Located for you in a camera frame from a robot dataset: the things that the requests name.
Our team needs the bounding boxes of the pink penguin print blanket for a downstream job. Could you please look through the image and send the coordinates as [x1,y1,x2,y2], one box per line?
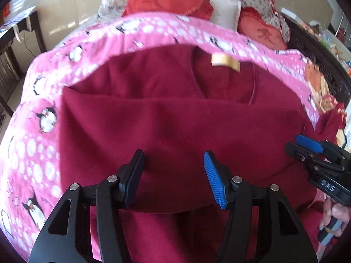
[1,12,320,260]

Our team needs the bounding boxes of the dark red fleece sweater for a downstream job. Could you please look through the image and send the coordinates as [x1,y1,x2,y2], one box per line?
[58,44,340,262]

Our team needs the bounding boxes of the dark wooden side table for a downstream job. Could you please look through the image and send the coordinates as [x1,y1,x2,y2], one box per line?
[0,10,48,116]

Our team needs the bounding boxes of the white square pillow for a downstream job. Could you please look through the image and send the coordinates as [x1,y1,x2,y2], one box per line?
[210,0,242,32]

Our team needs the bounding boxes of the person's right hand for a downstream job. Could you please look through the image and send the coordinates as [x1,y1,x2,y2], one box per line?
[319,196,350,237]

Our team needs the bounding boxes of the orange floral blanket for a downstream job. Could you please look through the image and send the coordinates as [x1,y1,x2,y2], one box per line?
[304,60,347,148]

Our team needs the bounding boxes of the small red heart cushion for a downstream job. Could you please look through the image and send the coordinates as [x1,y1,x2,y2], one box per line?
[237,7,287,50]

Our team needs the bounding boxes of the dark carved wooden headboard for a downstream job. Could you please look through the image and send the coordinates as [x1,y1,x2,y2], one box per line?
[283,15,350,106]

